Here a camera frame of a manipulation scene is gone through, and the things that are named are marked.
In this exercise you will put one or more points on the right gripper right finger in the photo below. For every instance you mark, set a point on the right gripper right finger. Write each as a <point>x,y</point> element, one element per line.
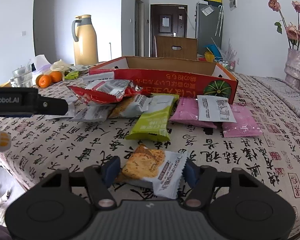
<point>203,180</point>

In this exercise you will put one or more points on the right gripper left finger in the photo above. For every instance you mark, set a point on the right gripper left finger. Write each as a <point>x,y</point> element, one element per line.
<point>96,180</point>

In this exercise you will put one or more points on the white cracker snack packet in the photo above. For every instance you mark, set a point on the white cracker snack packet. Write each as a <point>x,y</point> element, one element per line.
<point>154,169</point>

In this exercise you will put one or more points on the grey snack packet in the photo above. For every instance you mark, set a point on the grey snack packet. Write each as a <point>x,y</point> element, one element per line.
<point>94,113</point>

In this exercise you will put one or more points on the pink snack packet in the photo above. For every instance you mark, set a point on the pink snack packet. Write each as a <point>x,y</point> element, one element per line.
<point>187,112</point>
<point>245,125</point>

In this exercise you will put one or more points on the white label snack packet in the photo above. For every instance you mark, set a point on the white label snack packet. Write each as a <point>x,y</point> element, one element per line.
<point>214,109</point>

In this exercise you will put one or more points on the green long snack packet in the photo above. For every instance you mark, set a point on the green long snack packet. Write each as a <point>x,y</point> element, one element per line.
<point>152,124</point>

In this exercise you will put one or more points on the golden brown snack packet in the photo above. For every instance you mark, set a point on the golden brown snack packet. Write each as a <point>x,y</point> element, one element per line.
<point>132,107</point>

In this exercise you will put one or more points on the red snack bag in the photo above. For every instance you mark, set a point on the red snack bag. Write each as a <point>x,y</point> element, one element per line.
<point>105,92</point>

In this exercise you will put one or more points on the clear glass cup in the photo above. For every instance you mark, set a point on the clear glass cup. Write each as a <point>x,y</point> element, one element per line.
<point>22,76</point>

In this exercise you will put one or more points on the front orange tangerine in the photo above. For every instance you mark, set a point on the front orange tangerine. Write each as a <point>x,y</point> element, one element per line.
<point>44,81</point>

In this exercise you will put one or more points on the orange tangerine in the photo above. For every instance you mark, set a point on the orange tangerine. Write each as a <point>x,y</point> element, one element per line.
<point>56,76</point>
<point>44,81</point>

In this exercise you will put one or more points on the white tissue box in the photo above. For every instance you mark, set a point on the white tissue box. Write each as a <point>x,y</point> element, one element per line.
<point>41,65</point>

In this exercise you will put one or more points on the calligraphy print tablecloth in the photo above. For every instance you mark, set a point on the calligraphy print tablecloth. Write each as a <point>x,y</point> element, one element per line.
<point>40,145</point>

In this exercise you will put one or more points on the right orange tangerine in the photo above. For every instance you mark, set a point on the right orange tangerine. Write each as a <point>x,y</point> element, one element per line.
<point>56,76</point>

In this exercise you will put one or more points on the white crumpled plastic bag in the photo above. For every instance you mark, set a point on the white crumpled plastic bag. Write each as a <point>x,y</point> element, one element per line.
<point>60,66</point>

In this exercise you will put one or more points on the grey snack packets pile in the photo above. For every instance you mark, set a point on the grey snack packets pile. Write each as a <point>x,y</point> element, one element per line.
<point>79,68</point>

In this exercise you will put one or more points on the yellow thermos jug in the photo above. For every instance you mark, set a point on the yellow thermos jug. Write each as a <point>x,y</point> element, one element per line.
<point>85,41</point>

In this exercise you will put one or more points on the red cardboard box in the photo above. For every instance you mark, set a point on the red cardboard box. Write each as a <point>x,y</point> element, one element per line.
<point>187,78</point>

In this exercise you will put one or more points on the wooden chair back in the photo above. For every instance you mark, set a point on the wooden chair back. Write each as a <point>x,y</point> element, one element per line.
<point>176,47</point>

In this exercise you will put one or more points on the pink ceramic vase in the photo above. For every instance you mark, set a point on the pink ceramic vase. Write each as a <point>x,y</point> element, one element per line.
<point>292,68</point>

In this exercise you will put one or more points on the grey refrigerator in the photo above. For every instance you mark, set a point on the grey refrigerator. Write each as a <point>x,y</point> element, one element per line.
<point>209,16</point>

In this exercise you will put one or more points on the dark brown entrance door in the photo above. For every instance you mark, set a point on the dark brown entrance door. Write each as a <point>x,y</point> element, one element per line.
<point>167,20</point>

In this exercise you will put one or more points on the wire storage rack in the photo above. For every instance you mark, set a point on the wire storage rack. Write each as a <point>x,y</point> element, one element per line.
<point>229,64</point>

